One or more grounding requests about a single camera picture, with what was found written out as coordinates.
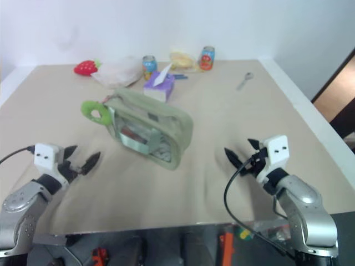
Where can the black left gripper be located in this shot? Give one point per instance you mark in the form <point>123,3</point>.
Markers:
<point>68,169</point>

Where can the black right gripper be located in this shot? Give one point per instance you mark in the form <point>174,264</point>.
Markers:
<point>256,163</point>

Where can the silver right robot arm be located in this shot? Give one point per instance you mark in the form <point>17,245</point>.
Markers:
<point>302,202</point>

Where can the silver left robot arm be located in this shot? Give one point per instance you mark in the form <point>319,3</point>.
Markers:
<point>19,202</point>

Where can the green clear zip pouch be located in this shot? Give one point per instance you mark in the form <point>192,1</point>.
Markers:
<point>155,124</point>

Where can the beige tablecloth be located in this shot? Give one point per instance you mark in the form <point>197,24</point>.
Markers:
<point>210,116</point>

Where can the silver metal spoon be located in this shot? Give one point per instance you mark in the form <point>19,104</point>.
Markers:
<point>244,80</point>

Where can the yellow green block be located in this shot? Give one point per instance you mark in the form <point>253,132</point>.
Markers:
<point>245,234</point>

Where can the clear plastic bag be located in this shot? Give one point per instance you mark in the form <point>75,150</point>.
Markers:
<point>270,231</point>

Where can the red strawberry plush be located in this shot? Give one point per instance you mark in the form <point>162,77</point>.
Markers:
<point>86,67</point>

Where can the white crumpled plastic bag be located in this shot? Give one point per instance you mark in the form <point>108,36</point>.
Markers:
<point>119,72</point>

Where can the blue pen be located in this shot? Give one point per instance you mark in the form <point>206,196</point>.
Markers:
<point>180,76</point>

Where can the orange plastic object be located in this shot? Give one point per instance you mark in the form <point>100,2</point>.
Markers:
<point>228,248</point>

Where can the red tomato drink can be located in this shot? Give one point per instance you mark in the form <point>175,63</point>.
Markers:
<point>206,58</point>

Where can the red orange toy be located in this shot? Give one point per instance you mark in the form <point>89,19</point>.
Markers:
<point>100,255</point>

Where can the purple tissue box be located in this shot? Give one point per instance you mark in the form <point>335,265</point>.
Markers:
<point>159,87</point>

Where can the yellow snack bag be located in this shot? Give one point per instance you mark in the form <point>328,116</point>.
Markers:
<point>181,59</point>

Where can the brown wooden door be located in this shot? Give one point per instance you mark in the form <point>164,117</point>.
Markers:
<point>337,91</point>

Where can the blue yellow drink can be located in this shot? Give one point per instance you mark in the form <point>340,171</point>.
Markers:
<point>149,67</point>

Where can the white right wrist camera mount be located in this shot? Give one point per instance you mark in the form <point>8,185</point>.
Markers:
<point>277,151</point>

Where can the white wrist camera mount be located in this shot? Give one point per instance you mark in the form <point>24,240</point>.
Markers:
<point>277,151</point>
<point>44,156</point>

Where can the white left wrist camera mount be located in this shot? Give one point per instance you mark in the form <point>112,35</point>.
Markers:
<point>44,156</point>

